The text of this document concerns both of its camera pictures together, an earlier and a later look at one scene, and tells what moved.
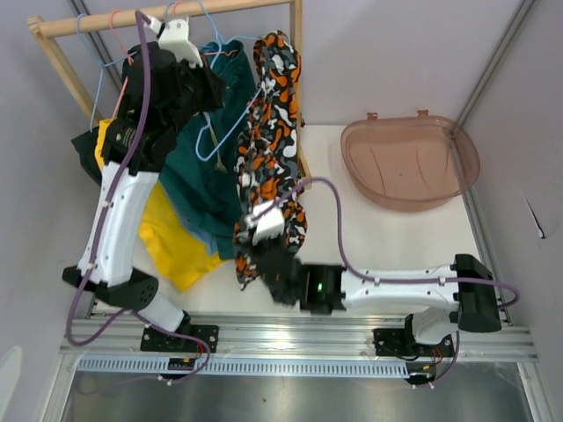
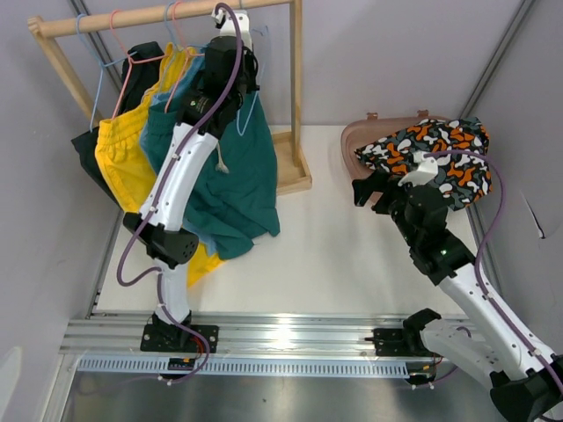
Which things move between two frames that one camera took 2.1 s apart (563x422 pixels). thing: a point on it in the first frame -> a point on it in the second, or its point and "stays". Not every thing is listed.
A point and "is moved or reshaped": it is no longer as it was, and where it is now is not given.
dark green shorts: [204, 178] is moved or reshaped
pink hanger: [130, 61] stays
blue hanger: [246, 114] is moved or reshaped
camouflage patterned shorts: [268, 161] -> [461, 146]
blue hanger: [166, 13] stays
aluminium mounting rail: [300, 335] stays
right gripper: [280, 237] -> [379, 181]
